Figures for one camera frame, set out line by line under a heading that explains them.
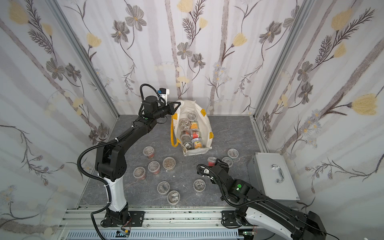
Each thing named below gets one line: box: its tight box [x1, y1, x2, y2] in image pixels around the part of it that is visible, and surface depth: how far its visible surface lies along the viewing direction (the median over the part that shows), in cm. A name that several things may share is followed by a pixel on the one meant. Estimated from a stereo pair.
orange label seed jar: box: [191, 137, 203, 149], surface depth 91 cm
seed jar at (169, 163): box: [162, 156, 176, 171], surface depth 90 cm
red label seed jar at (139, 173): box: [133, 166, 146, 180], surface depth 86 cm
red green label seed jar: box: [157, 181, 170, 194], surface depth 81 cm
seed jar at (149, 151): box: [143, 146, 155, 159], surface depth 95 cm
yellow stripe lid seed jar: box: [193, 179, 206, 192], surface depth 82 cm
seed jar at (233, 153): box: [227, 148, 239, 159], surface depth 95 cm
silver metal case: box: [247, 152, 301, 204], surface depth 76 cm
